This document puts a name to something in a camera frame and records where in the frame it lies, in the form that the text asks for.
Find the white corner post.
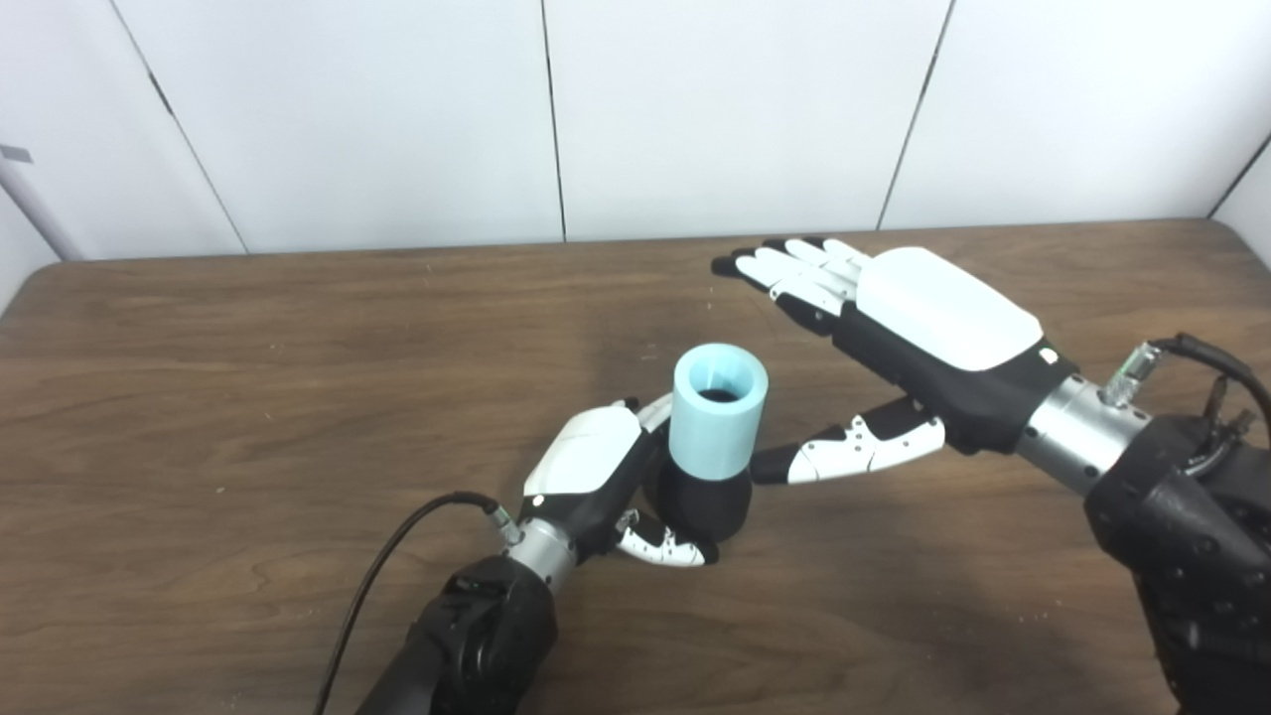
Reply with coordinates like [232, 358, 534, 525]
[0, 159, 85, 261]

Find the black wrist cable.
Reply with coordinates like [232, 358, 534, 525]
[1107, 334, 1271, 448]
[313, 492, 524, 715]

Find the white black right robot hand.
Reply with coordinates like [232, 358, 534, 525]
[711, 236, 1080, 486]

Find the black nozzle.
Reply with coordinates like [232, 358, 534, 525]
[643, 462, 753, 544]

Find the light-blue hose piece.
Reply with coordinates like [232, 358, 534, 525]
[667, 343, 771, 482]

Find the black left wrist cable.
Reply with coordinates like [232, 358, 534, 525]
[313, 492, 524, 715]

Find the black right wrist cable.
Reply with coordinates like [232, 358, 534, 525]
[1107, 334, 1271, 448]

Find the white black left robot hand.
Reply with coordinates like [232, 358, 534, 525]
[521, 394, 720, 568]

